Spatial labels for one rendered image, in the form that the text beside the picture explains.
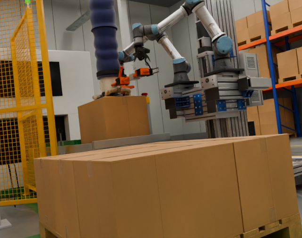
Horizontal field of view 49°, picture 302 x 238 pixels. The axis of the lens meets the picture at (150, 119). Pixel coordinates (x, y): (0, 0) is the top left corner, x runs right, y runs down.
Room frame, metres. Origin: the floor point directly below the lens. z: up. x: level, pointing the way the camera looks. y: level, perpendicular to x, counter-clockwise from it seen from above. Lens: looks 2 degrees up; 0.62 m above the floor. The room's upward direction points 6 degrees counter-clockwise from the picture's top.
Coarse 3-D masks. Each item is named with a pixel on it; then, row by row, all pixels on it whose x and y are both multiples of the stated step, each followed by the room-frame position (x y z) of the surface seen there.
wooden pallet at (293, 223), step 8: (288, 216) 1.62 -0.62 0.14; (296, 216) 1.65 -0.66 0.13; (40, 224) 2.12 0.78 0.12; (272, 224) 1.55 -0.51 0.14; (280, 224) 1.59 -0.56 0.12; (288, 224) 1.61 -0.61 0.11; (296, 224) 1.64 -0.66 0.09; (40, 232) 2.13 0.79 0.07; (48, 232) 2.04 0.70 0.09; (56, 232) 1.81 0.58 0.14; (248, 232) 1.46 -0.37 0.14; (256, 232) 1.49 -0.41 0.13; (264, 232) 1.52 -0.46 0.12; (272, 232) 1.55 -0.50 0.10; (280, 232) 1.66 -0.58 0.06; (288, 232) 1.62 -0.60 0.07; (296, 232) 1.64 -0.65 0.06
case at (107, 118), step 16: (128, 96) 2.71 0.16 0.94; (144, 96) 2.79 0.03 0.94; (80, 112) 3.03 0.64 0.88; (96, 112) 2.72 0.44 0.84; (112, 112) 2.62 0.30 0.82; (128, 112) 2.70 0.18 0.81; (144, 112) 2.78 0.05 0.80; (80, 128) 3.07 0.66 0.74; (96, 128) 2.75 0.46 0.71; (112, 128) 2.61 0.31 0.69; (128, 128) 2.69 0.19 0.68; (144, 128) 2.77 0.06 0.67
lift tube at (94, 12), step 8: (96, 0) 2.83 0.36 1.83; (104, 0) 2.83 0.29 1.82; (112, 0) 2.90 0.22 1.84; (96, 8) 2.84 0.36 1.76; (104, 8) 2.84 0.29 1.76; (112, 8) 2.90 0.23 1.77; (96, 16) 2.83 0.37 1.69; (104, 16) 2.83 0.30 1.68; (112, 16) 2.88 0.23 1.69; (96, 24) 2.84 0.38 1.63; (104, 24) 2.83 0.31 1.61; (112, 24) 2.87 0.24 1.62
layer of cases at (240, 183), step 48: (144, 144) 2.41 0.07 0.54; (192, 144) 1.62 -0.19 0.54; (240, 144) 1.48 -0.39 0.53; (288, 144) 1.66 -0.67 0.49; (48, 192) 1.88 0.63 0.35; (96, 192) 1.26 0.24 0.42; (144, 192) 1.20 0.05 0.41; (192, 192) 1.32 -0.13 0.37; (240, 192) 1.46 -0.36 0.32; (288, 192) 1.63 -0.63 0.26
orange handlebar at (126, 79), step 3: (144, 69) 2.38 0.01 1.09; (147, 69) 2.39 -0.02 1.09; (144, 72) 2.38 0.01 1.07; (147, 72) 2.40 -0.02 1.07; (135, 75) 2.47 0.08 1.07; (123, 78) 2.65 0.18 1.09; (126, 78) 2.60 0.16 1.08; (123, 81) 2.67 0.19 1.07; (126, 81) 2.70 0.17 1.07; (111, 84) 2.86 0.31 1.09; (114, 84) 2.80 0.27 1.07; (129, 87) 3.08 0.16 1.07; (132, 87) 3.09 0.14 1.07
